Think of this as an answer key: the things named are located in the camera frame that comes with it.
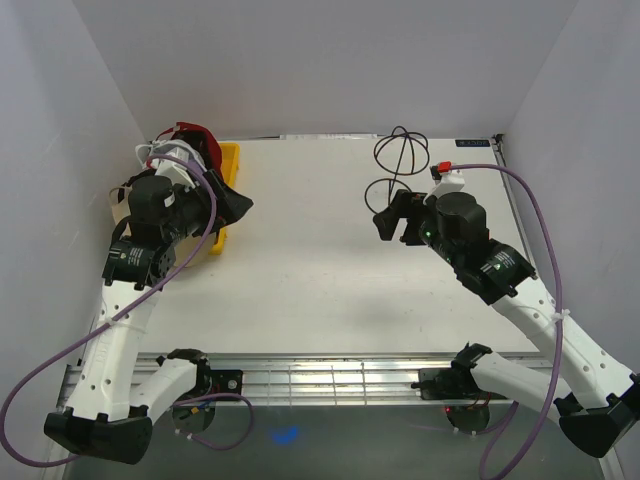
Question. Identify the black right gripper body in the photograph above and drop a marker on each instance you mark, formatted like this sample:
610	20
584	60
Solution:
422	226

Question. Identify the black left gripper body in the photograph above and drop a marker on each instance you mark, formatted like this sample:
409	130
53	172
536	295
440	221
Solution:
193	213

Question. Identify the tan R baseball cap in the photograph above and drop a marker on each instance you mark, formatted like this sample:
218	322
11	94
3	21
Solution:
157	258

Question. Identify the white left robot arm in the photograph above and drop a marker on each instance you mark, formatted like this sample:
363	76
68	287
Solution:
105	417

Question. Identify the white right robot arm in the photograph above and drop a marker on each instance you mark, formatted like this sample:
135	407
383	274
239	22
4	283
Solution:
596	400

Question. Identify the yellow plastic bin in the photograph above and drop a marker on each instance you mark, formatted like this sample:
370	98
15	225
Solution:
229	168

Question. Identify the white baseball cap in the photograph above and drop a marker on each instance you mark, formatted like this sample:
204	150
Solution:
160	147

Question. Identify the red baseball cap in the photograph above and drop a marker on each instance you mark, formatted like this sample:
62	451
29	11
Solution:
199	138

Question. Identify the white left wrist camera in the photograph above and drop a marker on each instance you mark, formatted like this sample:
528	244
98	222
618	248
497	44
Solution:
177	173

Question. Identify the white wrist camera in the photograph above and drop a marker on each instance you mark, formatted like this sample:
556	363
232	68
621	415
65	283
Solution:
177	173
446	178

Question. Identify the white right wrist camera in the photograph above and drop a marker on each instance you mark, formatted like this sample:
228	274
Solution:
446	178

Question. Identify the black wire hat stand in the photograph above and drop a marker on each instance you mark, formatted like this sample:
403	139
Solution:
401	154

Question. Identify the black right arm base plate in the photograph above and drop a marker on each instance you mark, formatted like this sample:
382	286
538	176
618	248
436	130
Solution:
447	384

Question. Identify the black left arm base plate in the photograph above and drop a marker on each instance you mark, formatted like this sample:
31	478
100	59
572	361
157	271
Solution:
215	381

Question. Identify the aluminium frame rail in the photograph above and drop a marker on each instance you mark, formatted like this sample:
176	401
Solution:
340	380

